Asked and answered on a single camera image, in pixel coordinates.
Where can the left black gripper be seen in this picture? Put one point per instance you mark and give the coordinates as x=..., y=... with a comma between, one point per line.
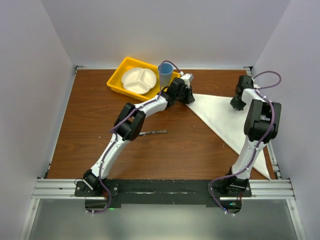
x=189, y=98

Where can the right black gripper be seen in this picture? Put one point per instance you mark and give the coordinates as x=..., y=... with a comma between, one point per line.
x=235, y=104

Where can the white cloth napkin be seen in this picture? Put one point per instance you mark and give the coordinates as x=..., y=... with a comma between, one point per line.
x=217, y=113

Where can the steel table knife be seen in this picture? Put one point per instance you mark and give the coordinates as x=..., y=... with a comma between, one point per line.
x=156, y=132

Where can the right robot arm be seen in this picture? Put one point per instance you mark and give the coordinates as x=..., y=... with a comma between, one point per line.
x=261, y=125

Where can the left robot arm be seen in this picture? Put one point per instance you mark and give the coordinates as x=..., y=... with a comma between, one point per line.
x=129, y=123

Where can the blue plastic cup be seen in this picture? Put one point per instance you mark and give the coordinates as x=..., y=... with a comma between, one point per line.
x=165, y=71

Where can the yellow plastic tray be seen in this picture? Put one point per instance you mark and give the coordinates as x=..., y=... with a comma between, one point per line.
x=114, y=82

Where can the white divided plate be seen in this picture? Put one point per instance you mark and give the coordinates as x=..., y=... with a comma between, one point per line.
x=139, y=80

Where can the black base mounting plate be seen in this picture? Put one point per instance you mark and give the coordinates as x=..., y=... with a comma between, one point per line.
x=118, y=192

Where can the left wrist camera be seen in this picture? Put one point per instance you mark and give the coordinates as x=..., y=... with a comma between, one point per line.
x=187, y=77

